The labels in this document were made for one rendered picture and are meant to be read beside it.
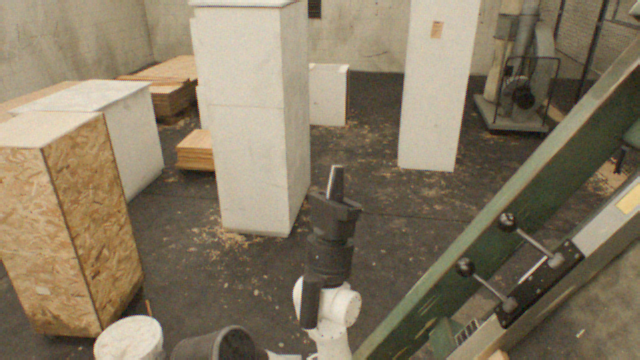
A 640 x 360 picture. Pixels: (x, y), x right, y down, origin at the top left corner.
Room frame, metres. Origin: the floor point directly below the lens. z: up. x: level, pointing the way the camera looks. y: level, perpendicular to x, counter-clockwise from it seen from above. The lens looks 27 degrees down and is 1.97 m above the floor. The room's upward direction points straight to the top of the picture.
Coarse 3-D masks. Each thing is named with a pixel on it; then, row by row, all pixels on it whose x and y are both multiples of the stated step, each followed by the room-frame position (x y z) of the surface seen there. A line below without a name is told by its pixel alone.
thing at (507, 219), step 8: (504, 216) 0.64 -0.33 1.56; (512, 216) 0.63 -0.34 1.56; (496, 224) 0.64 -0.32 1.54; (504, 224) 0.62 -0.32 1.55; (512, 224) 0.62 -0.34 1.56; (504, 232) 0.63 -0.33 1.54; (520, 232) 0.62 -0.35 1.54; (528, 240) 0.61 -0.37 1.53; (536, 248) 0.60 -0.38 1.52; (544, 248) 0.60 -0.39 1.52; (552, 256) 0.59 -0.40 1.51; (560, 256) 0.58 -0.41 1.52; (552, 264) 0.58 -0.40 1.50; (560, 264) 0.57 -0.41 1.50
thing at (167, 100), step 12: (168, 60) 7.38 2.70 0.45; (180, 60) 7.41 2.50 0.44; (192, 60) 7.41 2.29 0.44; (144, 72) 6.51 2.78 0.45; (156, 72) 6.51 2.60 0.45; (168, 72) 6.51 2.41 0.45; (180, 72) 6.51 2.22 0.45; (192, 72) 6.51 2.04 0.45; (192, 84) 6.03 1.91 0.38; (156, 96) 5.35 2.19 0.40; (168, 96) 5.33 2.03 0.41; (180, 96) 5.64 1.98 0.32; (192, 96) 5.97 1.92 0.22; (156, 108) 5.36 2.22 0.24; (168, 108) 5.33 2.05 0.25; (180, 108) 5.59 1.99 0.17; (192, 108) 5.97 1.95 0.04; (168, 120) 5.33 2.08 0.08; (180, 120) 5.56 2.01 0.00
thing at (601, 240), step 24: (624, 192) 0.60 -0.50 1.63; (600, 216) 0.60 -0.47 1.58; (624, 216) 0.57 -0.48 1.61; (576, 240) 0.60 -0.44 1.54; (600, 240) 0.57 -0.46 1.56; (624, 240) 0.56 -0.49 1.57; (600, 264) 0.56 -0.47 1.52; (552, 288) 0.56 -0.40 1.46; (576, 288) 0.56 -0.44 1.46; (528, 312) 0.56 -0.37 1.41; (480, 336) 0.59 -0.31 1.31; (504, 336) 0.56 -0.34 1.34
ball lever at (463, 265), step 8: (456, 264) 0.64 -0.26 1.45; (464, 264) 0.63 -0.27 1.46; (472, 264) 0.63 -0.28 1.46; (464, 272) 0.62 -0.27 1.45; (472, 272) 0.62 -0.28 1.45; (480, 280) 0.62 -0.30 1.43; (488, 288) 0.61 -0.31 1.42; (496, 296) 0.60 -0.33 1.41; (504, 296) 0.60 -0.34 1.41; (504, 304) 0.59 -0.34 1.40; (512, 304) 0.58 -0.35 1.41
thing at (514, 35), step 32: (512, 0) 5.84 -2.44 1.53; (512, 32) 5.73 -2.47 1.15; (544, 32) 5.42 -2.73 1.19; (512, 64) 5.54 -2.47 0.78; (544, 64) 5.17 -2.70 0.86; (480, 96) 6.18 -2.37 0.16; (512, 96) 5.17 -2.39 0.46; (544, 96) 5.12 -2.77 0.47; (512, 128) 4.92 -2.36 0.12; (544, 128) 4.86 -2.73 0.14
